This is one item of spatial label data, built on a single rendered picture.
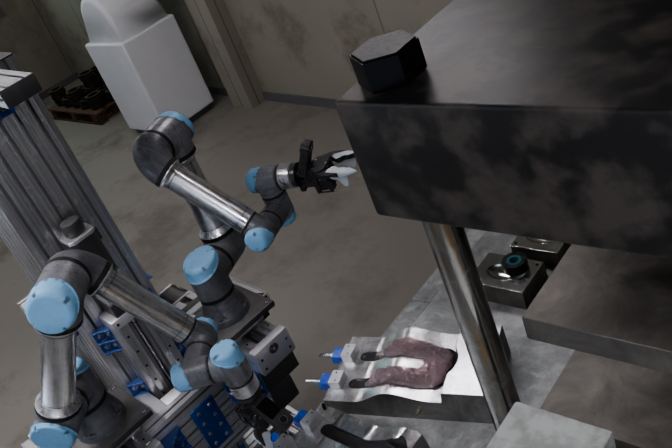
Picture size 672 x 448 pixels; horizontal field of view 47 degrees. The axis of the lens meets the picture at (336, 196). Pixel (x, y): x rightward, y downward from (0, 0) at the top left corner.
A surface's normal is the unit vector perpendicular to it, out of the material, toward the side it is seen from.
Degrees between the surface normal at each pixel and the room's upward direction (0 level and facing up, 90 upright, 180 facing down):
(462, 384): 0
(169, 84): 90
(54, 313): 83
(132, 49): 90
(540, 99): 0
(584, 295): 0
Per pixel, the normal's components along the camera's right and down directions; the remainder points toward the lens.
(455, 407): -0.35, 0.58
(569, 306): -0.33, -0.81
